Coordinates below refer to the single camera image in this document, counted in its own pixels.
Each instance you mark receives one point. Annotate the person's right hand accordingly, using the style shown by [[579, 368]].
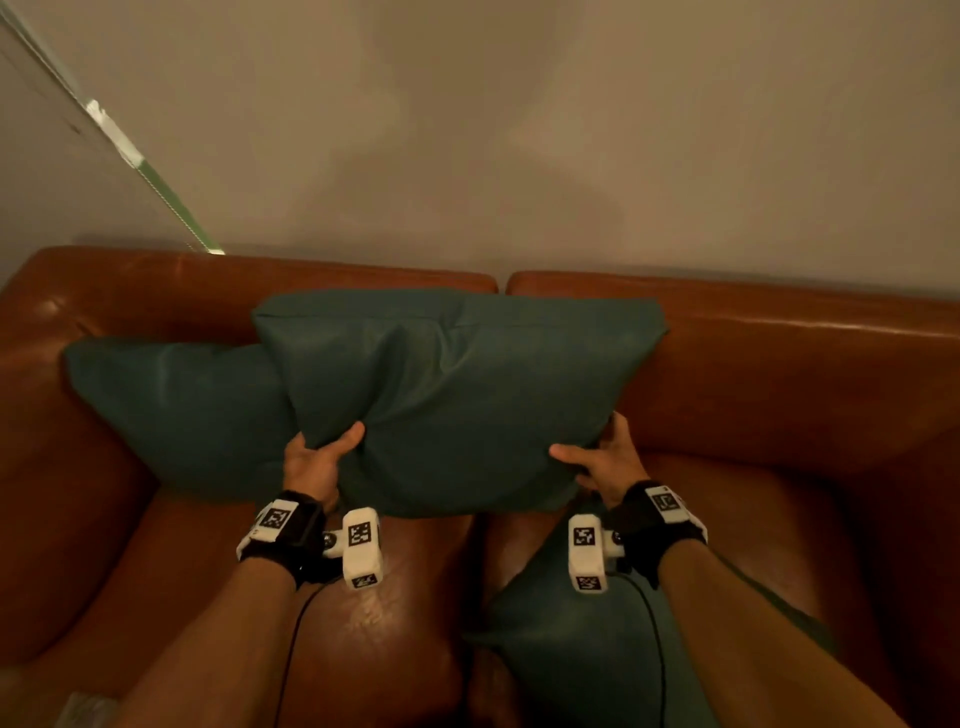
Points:
[[611, 466]]

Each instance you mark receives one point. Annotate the person's left hand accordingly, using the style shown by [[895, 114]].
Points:
[[311, 469]]

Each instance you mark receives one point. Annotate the person's right thumb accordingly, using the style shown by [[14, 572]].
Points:
[[574, 454]]

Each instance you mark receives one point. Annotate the person's left thumb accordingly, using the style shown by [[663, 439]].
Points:
[[341, 442]]

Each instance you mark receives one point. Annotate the teal square cushion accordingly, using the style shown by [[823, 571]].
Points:
[[457, 397], [592, 645], [187, 412]]

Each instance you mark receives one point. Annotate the person's left forearm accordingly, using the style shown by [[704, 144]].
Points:
[[214, 645]]

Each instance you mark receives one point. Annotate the person's right forearm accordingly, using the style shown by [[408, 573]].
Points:
[[757, 645]]

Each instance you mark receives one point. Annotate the brown leather sofa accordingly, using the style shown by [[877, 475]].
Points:
[[787, 390]]

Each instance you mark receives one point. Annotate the green white corner strip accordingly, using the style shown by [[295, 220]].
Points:
[[142, 169]]

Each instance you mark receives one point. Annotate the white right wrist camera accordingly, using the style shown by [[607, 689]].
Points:
[[587, 551]]

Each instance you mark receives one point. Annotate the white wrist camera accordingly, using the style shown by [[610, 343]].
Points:
[[361, 547], [587, 551]]

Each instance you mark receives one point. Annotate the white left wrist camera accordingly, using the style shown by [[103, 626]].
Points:
[[361, 547]]

